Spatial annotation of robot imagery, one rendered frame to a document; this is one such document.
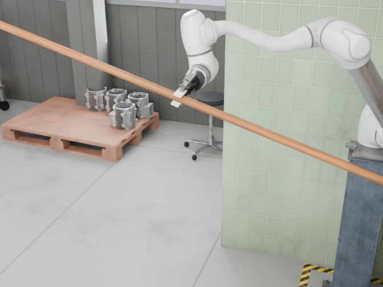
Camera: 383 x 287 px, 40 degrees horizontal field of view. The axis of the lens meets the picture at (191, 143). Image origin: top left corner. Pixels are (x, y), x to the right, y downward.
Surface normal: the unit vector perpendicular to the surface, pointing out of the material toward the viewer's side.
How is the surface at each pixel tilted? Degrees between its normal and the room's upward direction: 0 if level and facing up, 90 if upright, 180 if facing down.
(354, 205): 90
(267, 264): 0
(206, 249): 0
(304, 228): 90
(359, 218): 90
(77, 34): 90
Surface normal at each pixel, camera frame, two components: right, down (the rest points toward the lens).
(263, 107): -0.30, 0.41
